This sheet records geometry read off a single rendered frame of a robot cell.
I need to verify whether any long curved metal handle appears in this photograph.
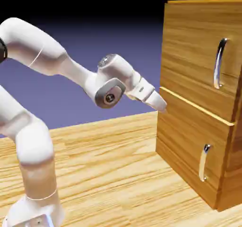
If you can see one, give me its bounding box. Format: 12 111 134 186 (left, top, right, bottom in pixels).
213 38 229 90

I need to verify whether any light wood cabinet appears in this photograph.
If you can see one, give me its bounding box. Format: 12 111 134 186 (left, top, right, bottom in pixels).
156 0 242 212

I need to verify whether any tall wooden cabinet door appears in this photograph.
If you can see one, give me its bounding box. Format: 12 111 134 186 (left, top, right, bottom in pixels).
159 0 242 123

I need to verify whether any short wooden cabinet door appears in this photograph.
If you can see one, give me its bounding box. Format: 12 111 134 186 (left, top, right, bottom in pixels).
156 86 235 210

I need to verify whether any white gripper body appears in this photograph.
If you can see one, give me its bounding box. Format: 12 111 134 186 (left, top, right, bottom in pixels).
144 90 167 113

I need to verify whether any short curved metal handle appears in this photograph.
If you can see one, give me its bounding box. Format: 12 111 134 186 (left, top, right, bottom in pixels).
198 144 211 183

